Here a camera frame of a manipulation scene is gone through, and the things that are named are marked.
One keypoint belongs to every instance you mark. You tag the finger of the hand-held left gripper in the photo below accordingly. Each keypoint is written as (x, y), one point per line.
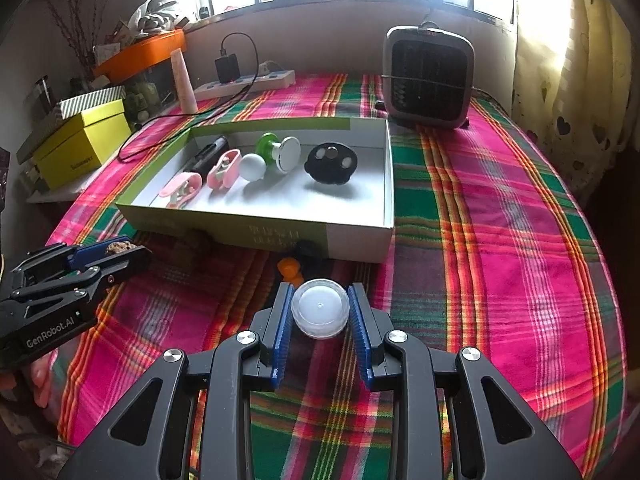
(85, 255)
(120, 265)

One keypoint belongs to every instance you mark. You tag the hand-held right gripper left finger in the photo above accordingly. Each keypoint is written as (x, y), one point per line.
(282, 330)

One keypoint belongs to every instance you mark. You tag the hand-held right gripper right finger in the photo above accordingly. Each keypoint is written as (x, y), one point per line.
(361, 330)

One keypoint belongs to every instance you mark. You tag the brown knobbly piece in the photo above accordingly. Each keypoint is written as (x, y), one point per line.
(119, 247)

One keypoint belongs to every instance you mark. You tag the white round plastic lid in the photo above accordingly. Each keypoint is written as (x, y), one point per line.
(320, 310)

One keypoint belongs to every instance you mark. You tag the pink and white clip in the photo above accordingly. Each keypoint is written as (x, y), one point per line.
(225, 170)
(182, 187)

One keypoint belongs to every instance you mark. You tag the green and white cardboard box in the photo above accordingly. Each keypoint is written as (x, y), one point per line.
(300, 205)

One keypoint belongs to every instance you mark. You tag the white dome knob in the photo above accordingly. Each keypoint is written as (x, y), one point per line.
(252, 166)

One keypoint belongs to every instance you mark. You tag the black round holder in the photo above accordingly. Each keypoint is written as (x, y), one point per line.
(330, 165)

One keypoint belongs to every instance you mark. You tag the person's left hand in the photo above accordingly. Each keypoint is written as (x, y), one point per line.
(45, 380)

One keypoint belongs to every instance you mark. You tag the black and orange toy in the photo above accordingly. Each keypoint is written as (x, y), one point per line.
(291, 269)

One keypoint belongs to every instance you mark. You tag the yellow box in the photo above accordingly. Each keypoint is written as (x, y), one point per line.
(85, 145)

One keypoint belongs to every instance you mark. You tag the black rectangular device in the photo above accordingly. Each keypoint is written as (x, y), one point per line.
(207, 155)

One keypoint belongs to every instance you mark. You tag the pink and green plaid blanket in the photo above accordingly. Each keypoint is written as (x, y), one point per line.
(500, 260)

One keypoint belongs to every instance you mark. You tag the green striped box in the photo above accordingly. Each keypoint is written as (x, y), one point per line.
(95, 97)

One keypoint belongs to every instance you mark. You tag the green and white suction holder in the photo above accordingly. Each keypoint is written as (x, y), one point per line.
(285, 155)

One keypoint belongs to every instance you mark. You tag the orange box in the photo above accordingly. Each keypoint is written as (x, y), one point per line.
(140, 55)

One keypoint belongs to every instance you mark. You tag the dried twig branches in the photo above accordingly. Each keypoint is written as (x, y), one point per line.
(75, 35)

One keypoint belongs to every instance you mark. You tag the black charger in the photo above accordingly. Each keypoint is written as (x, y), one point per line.
(226, 67)

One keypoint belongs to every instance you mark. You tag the white power strip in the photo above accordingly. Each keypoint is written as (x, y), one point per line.
(270, 80)

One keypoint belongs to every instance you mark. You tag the grey space heater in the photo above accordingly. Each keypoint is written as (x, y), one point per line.
(430, 77)

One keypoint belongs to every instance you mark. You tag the cream patterned curtain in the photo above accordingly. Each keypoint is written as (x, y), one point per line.
(575, 85)

